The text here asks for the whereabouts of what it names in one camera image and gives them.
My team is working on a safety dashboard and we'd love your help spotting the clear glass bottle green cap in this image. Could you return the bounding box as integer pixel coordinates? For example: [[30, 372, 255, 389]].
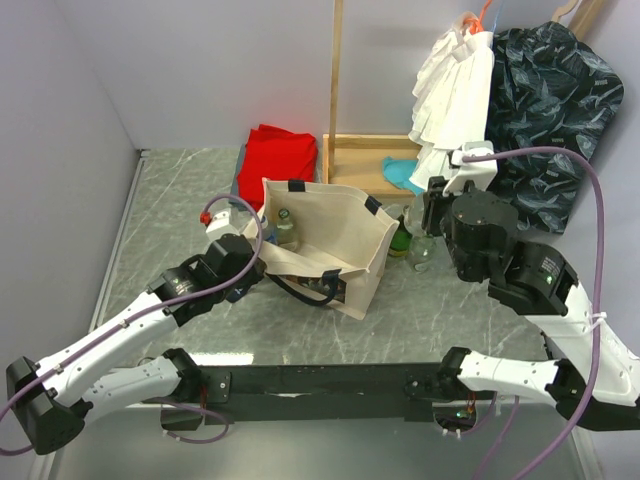
[[275, 208, 299, 251]]

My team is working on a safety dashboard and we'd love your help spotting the red folded cloth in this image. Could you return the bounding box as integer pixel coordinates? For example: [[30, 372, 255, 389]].
[[237, 124, 318, 211]]

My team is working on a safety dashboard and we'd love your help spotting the dark green Perrier bottle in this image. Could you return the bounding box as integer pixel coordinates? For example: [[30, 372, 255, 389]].
[[388, 214, 412, 258]]

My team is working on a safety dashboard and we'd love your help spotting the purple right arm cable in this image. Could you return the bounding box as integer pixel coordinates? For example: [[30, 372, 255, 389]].
[[462, 146, 607, 480]]

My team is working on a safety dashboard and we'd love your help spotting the teal cloth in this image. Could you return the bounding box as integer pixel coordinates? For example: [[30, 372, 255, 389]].
[[382, 156, 424, 195]]

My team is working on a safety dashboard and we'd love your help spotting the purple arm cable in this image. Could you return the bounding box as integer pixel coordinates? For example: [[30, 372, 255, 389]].
[[462, 146, 607, 480], [0, 193, 265, 456]]

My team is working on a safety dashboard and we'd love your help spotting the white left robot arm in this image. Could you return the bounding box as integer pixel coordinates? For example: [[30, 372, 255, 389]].
[[1, 234, 263, 455]]

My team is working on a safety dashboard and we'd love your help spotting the white hanging shirt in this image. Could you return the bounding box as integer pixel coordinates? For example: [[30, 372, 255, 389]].
[[408, 12, 494, 189]]

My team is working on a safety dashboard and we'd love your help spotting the orange clothes hanger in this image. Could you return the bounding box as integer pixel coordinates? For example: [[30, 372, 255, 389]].
[[463, 0, 493, 34]]

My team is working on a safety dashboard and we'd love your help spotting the grey folded cloth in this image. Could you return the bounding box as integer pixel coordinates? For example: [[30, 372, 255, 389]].
[[228, 143, 249, 205]]

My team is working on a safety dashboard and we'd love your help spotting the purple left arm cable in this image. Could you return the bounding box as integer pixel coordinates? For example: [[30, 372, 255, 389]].
[[0, 193, 265, 456]]

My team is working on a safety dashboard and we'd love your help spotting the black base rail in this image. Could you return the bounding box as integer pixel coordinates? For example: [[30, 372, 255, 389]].
[[159, 363, 501, 432]]

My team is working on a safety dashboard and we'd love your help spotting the wooden clothes rack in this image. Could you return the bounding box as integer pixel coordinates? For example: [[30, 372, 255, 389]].
[[321, 1, 421, 199]]

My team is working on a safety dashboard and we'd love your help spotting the blue label Pocari bottle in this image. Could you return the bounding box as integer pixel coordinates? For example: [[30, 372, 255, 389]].
[[261, 215, 277, 245]]

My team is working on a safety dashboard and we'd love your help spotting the dark leaf print shirt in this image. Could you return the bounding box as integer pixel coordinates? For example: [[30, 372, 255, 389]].
[[486, 21, 624, 234]]

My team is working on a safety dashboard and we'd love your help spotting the beige canvas tote bag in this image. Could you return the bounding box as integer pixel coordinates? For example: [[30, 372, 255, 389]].
[[258, 179, 399, 320]]

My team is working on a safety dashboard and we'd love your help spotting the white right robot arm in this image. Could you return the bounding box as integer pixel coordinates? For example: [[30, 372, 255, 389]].
[[422, 177, 639, 431]]

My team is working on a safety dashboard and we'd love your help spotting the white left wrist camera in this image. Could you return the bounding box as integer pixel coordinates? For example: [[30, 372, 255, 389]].
[[200, 208, 238, 242]]

